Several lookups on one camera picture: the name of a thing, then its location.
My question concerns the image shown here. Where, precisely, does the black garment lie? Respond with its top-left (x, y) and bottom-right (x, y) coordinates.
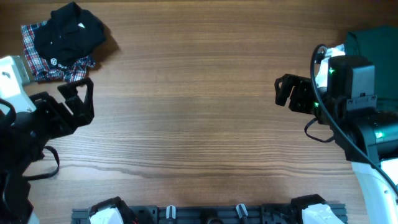
top-left (34, 2), bottom-right (106, 70)

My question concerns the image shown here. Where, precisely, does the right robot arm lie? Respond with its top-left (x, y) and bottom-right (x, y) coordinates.
top-left (274, 54), bottom-right (397, 223)

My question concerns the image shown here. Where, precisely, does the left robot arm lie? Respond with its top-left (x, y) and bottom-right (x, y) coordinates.
top-left (1, 78), bottom-right (95, 223)

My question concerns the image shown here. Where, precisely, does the plaid folded cloth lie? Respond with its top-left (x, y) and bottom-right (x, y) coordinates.
top-left (21, 21), bottom-right (96, 83)

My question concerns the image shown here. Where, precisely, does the dark green folded garment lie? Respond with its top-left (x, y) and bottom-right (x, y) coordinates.
top-left (344, 26), bottom-right (397, 111)

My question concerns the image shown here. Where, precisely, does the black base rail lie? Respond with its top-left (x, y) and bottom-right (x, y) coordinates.
top-left (70, 203), bottom-right (348, 224)

